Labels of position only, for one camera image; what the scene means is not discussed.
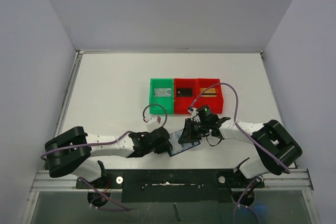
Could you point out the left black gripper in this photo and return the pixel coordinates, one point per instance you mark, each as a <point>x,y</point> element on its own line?
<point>166,146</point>

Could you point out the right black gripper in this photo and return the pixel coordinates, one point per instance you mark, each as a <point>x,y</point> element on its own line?
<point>193,128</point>

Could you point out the blue leather card holder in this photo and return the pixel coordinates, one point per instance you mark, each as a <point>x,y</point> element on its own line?
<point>178,148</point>

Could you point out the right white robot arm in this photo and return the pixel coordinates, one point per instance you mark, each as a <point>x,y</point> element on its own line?
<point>276,148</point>

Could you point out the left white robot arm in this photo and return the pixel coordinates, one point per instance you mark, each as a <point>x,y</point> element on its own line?
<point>72,152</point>

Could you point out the black card in bin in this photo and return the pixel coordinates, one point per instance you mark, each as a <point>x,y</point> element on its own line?
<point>184,92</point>

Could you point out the gold card in bin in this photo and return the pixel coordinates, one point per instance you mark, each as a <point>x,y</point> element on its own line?
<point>209,93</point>

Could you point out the silver card in green bin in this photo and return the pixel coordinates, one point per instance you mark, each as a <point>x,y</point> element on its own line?
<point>162,92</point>

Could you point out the middle red plastic bin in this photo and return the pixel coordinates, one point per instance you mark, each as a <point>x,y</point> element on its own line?
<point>181,104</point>

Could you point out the red plastic bin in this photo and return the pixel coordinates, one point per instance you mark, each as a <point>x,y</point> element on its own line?
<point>216,103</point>
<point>181,104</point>

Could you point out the green plastic bin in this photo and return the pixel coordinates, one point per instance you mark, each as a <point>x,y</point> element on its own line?
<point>166,102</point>

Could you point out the right red plastic bin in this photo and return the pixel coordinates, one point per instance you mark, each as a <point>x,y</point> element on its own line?
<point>216,103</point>

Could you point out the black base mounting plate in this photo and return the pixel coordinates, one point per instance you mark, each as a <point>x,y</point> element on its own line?
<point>177,185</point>

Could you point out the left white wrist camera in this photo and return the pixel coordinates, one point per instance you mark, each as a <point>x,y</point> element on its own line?
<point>152,123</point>

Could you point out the aluminium front rail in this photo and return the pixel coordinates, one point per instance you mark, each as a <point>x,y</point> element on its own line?
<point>43,182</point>

